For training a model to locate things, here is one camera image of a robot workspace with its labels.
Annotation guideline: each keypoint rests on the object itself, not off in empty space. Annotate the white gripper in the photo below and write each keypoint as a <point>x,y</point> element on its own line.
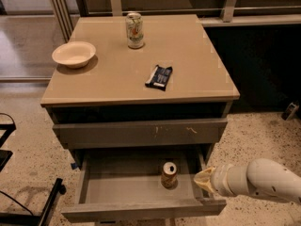
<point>220,179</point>

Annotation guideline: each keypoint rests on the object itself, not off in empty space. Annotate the orange soda can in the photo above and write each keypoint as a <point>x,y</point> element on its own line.
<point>169,175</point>

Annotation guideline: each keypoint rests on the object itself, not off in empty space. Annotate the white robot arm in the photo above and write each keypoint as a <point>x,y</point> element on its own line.
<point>261,179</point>

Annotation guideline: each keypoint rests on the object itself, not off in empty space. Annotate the grey drawer cabinet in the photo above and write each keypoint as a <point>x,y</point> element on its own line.
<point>111,88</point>

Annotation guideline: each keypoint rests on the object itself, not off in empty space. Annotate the open middle drawer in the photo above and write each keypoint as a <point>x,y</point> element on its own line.
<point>125,184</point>

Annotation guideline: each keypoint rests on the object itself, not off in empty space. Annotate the closed top drawer front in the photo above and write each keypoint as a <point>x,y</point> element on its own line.
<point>139,133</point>

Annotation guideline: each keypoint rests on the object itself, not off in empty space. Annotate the white green soda can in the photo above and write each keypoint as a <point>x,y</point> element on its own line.
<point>134,30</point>

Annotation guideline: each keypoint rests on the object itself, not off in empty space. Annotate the dark blue snack wrapper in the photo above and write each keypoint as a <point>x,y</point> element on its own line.
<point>159,78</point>

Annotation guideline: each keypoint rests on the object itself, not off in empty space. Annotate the small grey floor object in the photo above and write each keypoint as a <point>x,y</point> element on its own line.
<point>290,111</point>

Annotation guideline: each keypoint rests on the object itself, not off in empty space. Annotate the white paper bowl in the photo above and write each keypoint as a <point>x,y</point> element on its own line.
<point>75,54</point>

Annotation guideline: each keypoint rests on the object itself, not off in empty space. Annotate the black chair frame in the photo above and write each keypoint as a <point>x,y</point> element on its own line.
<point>37,161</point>

